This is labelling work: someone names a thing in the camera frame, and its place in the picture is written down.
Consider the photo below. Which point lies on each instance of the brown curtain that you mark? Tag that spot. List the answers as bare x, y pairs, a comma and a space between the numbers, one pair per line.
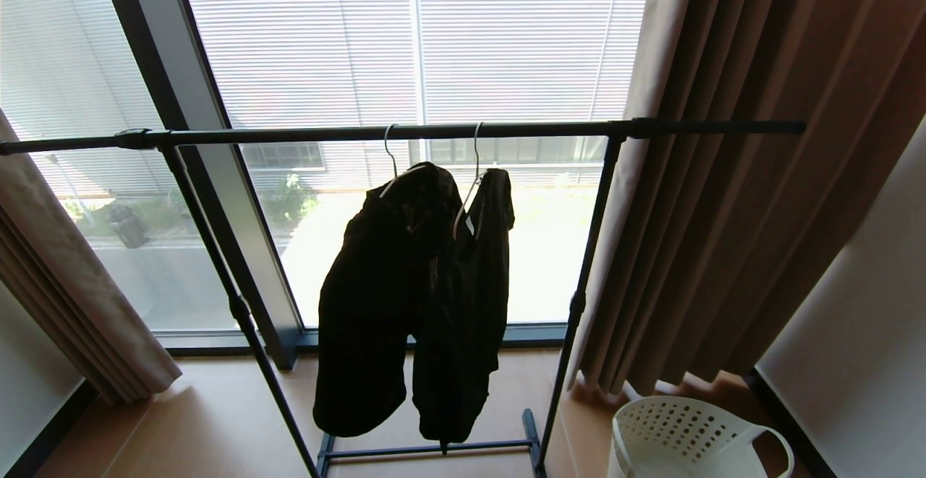
72, 304
759, 138

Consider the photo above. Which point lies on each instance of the white laundry basket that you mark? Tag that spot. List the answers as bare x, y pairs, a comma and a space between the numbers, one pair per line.
687, 434

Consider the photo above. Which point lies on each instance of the black garment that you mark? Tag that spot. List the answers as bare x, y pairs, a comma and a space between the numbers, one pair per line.
463, 319
369, 319

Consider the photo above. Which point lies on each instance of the black clothes rack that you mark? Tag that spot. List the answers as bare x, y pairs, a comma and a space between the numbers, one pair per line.
289, 134

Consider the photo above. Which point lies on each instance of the window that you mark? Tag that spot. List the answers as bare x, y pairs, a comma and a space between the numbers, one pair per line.
325, 44

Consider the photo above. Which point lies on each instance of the pink clothes hanger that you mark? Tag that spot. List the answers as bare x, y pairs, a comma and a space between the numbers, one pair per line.
476, 152
391, 156

